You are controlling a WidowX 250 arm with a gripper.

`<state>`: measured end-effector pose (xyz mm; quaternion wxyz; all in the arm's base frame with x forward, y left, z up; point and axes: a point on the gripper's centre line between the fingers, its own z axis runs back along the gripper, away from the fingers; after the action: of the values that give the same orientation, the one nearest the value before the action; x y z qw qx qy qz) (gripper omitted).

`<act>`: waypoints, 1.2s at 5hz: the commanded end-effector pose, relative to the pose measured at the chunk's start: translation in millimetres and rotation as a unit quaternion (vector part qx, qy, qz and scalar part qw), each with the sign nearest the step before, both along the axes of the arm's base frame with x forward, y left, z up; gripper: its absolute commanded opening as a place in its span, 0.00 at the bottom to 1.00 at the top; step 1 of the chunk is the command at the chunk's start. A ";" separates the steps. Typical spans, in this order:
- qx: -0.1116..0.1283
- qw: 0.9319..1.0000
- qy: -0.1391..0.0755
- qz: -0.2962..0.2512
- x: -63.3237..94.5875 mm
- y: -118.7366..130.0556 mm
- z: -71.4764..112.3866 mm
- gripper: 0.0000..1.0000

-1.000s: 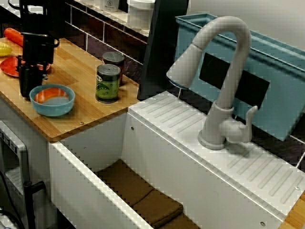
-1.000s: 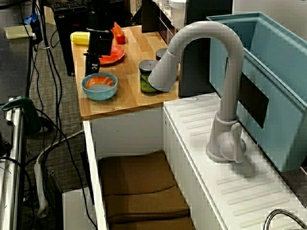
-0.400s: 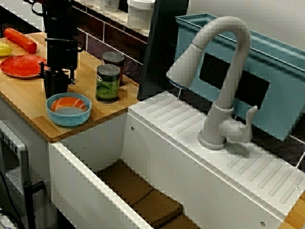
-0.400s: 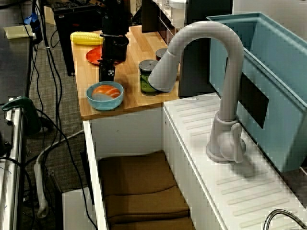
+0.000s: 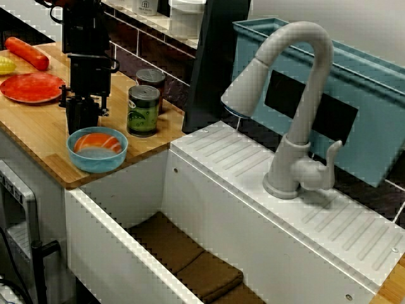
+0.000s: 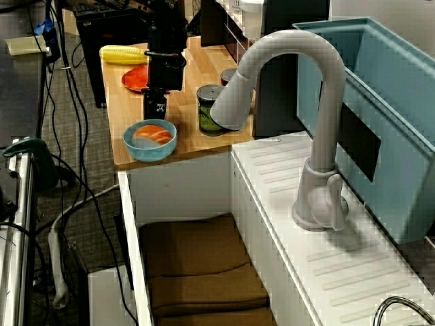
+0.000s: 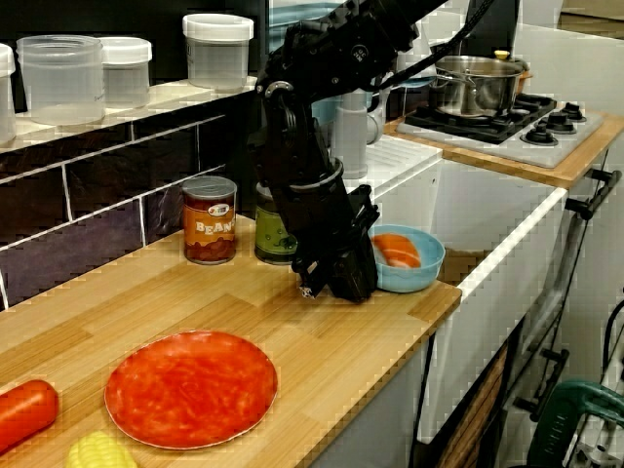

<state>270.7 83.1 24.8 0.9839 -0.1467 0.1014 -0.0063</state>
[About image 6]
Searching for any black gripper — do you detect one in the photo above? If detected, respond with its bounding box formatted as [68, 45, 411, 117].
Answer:
[142, 50, 188, 120]

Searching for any salmon sushi toy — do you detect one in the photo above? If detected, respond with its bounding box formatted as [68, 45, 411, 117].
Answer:
[131, 124, 173, 149]

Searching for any red round plate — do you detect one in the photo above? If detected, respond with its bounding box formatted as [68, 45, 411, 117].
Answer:
[121, 64, 150, 93]

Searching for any light blue bowl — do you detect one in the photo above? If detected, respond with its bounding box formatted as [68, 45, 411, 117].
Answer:
[122, 118, 177, 162]

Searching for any green glass jar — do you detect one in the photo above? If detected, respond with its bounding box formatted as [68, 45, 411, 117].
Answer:
[196, 84, 227, 137]

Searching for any yellow toy corn cob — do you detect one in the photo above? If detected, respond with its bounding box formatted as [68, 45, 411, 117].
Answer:
[99, 44, 150, 66]

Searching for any dark lidded jar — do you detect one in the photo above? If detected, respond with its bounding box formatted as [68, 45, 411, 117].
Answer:
[220, 67, 239, 88]

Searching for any black computer tower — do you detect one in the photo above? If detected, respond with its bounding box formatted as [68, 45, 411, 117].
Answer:
[74, 6, 150, 109]

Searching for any white toy sink unit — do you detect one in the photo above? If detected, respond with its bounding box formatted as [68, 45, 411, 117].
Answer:
[117, 132, 435, 326]

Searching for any black keyboard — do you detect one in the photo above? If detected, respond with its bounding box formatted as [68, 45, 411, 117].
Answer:
[75, 0, 137, 16]

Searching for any cardboard box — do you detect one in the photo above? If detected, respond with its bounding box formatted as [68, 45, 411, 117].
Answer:
[63, 8, 79, 37]

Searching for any green clamp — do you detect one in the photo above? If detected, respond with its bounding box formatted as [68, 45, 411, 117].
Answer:
[2, 137, 60, 193]

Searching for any plain white jar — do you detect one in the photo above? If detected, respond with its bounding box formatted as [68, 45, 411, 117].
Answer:
[239, 0, 265, 40]

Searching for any yellow note pad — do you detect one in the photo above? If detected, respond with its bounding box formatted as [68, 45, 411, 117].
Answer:
[5, 35, 48, 56]

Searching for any brown folded cloth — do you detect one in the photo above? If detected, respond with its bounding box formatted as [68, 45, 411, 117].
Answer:
[139, 213, 278, 326]

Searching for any grey toy faucet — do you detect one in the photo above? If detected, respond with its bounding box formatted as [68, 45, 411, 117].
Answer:
[209, 29, 351, 232]

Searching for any white power strip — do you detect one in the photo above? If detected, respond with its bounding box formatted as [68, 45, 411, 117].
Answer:
[47, 226, 71, 310]

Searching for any white box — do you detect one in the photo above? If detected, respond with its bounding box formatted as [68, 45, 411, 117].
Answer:
[87, 265, 139, 326]

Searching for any teal plastic bin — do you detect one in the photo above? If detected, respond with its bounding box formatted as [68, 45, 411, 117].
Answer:
[292, 16, 435, 245]

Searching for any black cable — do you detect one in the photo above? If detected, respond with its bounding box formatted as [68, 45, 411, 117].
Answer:
[50, 154, 139, 326]
[50, 0, 90, 204]

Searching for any white cable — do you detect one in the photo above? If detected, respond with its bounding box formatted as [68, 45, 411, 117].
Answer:
[50, 184, 120, 235]

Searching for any black upright post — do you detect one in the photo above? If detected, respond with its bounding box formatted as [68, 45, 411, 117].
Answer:
[253, 0, 330, 139]

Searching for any silver metal frame rail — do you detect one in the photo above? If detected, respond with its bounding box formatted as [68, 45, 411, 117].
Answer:
[0, 139, 35, 326]

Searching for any bent metal wire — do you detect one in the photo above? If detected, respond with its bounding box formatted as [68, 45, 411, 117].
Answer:
[372, 295, 435, 326]

